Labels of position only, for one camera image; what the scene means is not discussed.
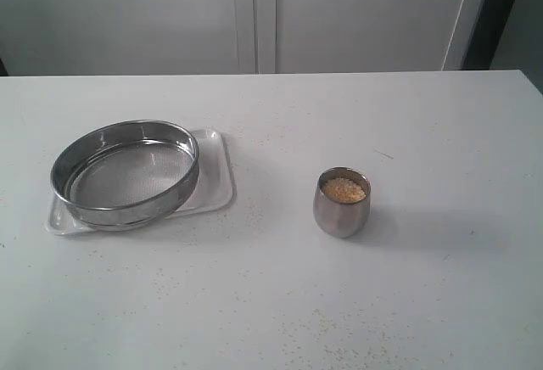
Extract yellow millet grains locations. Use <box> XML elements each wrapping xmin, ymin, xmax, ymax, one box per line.
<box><xmin>322</xmin><ymin>177</ymin><xmax>366</xmax><ymax>204</ymax></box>

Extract stainless steel cup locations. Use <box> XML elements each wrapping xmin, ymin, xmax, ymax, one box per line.
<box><xmin>313</xmin><ymin>167</ymin><xmax>372</xmax><ymax>238</ymax></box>

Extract round stainless steel sieve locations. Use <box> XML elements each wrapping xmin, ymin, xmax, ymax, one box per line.
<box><xmin>50</xmin><ymin>120</ymin><xmax>200</xmax><ymax>231</ymax></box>

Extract white plastic tray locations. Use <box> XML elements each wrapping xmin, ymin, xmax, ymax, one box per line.
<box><xmin>44</xmin><ymin>128</ymin><xmax>234</xmax><ymax>236</ymax></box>

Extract white cabinet doors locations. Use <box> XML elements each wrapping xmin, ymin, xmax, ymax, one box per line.
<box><xmin>1</xmin><ymin>0</ymin><xmax>483</xmax><ymax>76</ymax></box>

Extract dark vertical post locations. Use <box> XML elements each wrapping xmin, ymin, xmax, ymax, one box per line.
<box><xmin>462</xmin><ymin>0</ymin><xmax>515</xmax><ymax>70</ymax></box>

